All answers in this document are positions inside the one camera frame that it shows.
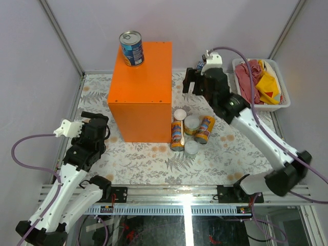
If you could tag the upright yellow can white lid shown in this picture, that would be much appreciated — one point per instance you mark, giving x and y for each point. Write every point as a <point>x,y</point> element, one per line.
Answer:
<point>191,125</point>

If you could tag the yellow porridge can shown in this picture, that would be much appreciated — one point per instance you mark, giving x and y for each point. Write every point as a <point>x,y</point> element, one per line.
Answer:
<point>204,130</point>

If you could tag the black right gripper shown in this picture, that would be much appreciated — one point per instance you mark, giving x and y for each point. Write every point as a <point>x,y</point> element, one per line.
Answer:
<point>191,77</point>

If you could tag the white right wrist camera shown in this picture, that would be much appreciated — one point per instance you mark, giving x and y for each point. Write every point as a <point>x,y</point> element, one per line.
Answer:
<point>211,59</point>

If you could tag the blue tin can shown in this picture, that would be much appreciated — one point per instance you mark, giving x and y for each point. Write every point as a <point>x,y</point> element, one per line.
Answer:
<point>132,49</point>
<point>200,65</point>

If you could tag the white plastic basket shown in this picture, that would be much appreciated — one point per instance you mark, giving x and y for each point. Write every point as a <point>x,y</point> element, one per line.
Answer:
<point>285,100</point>

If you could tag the rear can white lid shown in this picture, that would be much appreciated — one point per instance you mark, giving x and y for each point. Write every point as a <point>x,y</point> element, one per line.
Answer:
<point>179,115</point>

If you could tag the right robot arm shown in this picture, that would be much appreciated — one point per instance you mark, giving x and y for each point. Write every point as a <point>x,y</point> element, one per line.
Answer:
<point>287,169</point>

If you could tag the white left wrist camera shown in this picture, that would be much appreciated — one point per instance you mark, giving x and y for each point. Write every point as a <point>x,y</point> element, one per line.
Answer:
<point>70,129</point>

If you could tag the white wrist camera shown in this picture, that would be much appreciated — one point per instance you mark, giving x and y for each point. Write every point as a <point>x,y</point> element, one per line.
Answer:
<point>211,59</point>
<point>70,129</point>

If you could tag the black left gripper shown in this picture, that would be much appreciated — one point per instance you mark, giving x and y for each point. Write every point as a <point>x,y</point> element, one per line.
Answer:
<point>90,116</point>

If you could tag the lying yellow can with spoon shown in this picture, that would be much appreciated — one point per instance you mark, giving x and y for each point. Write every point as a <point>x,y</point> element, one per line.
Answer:
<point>176,135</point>

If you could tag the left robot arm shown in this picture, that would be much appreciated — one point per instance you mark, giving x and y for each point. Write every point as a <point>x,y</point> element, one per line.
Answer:
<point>52,221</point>

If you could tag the aluminium mounting rail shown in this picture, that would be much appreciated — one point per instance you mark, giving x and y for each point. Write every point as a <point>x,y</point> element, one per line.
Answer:
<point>196,195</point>

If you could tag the yellow cloth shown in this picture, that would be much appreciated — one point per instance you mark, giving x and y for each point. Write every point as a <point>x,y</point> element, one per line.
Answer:
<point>268,86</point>

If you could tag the pink cloth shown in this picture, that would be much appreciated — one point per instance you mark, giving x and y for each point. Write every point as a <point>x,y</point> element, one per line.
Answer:
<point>242,73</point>

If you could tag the orange wooden box shelf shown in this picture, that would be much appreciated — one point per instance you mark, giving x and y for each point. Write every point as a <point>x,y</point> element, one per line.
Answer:
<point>140,98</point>

